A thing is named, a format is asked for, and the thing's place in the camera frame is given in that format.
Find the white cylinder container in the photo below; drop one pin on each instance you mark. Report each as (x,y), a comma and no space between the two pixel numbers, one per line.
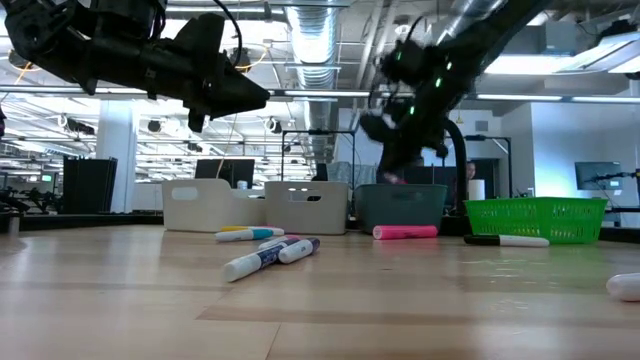
(477,190)

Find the black desk monitor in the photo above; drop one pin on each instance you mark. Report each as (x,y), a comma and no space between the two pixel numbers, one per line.
(225,170)

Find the long ceiling light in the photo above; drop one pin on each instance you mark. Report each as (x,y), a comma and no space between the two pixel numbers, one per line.
(120,90)
(325,93)
(525,97)

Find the patterned partition screen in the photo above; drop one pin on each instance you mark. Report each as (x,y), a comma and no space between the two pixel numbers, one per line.
(350,172)

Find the black cap white marker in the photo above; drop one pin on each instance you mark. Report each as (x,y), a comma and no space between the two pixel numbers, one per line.
(505,240)

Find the black gooseneck desk lamp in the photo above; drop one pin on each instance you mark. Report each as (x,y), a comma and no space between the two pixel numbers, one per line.
(460,165)

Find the large ceiling light panel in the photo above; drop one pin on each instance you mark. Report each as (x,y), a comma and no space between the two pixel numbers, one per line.
(525,65)

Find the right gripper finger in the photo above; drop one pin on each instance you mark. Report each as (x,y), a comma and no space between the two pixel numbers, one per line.
(413,156)
(394,157)

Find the orange cap white marker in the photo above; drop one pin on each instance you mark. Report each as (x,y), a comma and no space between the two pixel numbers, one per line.
(625,287)

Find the light blue cap white marker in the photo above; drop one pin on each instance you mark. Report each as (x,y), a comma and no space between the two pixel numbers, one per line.
(245,235)

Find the white building column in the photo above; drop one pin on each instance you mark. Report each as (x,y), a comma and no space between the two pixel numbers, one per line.
(116,160)

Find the green plastic mesh basket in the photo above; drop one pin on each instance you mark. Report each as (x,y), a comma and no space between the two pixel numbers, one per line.
(535,220)

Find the black partition panel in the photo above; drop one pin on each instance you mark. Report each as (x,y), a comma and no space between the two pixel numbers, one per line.
(90,185)

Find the purple cap white marker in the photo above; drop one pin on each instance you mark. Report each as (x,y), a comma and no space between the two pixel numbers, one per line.
(252,261)
(299,250)

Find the pink highlighter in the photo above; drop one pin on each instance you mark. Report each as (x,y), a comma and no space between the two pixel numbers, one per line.
(405,232)

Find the person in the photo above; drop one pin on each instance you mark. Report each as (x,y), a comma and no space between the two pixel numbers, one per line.
(471,170)

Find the white plastic bin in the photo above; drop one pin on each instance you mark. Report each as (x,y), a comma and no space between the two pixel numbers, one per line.
(215,210)

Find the dark background robot arms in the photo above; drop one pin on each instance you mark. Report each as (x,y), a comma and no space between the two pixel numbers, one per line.
(30,200)

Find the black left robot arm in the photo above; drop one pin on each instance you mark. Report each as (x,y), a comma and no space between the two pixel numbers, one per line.
(75,45)

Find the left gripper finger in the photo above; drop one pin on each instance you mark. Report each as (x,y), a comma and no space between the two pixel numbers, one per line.
(245,90)
(240,106)

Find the orange-yellow cap white marker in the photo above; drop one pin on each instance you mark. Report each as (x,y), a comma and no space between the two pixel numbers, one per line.
(235,228)

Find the monitor on arm mount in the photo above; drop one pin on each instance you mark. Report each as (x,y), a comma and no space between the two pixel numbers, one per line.
(597,175)

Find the dark teal plastic bin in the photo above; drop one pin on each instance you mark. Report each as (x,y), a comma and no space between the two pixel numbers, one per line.
(400,210)

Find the grey plastic bin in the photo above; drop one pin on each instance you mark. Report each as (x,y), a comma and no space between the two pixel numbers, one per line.
(305,212)

